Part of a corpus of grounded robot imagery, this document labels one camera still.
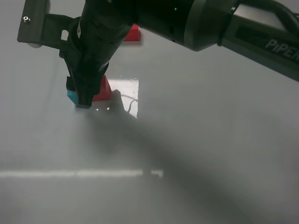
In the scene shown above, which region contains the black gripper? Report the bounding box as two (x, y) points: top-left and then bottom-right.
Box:
(59, 0), (139, 108)

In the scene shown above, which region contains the blue block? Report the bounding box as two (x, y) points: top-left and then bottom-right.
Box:
(67, 91), (78, 105)

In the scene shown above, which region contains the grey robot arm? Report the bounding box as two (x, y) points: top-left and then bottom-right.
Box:
(63, 0), (299, 108)

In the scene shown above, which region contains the red template block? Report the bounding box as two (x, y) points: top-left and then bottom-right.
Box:
(124, 24), (140, 42)

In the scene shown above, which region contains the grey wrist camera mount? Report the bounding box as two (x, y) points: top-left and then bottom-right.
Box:
(17, 0), (79, 49)

